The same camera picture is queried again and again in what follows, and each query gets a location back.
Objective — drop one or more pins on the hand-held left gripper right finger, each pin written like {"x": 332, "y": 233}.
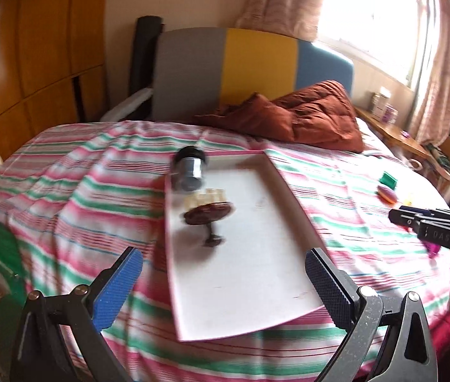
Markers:
{"x": 328, "y": 286}

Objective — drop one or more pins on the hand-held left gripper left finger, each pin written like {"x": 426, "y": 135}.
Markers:
{"x": 117, "y": 286}

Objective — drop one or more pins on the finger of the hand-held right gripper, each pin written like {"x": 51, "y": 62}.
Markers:
{"x": 405, "y": 219}
{"x": 427, "y": 211}

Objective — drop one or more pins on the magenta plastic toy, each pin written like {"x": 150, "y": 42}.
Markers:
{"x": 433, "y": 250}

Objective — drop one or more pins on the green plastic spool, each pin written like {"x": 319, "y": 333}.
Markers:
{"x": 388, "y": 179}

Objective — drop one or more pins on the white tray with pink rim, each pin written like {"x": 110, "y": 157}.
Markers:
{"x": 256, "y": 223}

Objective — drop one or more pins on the brown wooden scalp massager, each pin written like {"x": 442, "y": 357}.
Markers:
{"x": 209, "y": 211}

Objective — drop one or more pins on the grey jar with black lid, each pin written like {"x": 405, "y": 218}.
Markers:
{"x": 190, "y": 169}

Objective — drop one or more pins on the wooden bedside table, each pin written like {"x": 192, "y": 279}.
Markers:
{"x": 399, "y": 135}

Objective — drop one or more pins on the striped bedsheet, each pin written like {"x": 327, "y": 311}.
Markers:
{"x": 89, "y": 191}

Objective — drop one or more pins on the purple jar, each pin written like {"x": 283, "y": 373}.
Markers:
{"x": 391, "y": 114}

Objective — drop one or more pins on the white box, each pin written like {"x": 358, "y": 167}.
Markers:
{"x": 380, "y": 101}

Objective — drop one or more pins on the pink patterned curtain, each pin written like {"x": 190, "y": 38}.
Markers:
{"x": 439, "y": 71}
{"x": 284, "y": 0}

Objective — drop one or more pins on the brown quilted duvet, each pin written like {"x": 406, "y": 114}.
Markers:
{"x": 308, "y": 115}

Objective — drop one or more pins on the window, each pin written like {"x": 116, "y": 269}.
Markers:
{"x": 368, "y": 16}

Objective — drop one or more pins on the grey yellow blue headboard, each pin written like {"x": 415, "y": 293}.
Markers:
{"x": 248, "y": 67}

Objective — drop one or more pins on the black rolled mat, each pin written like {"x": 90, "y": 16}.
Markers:
{"x": 145, "y": 55}

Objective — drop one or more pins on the wooden wardrobe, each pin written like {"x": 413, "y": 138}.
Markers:
{"x": 30, "y": 67}

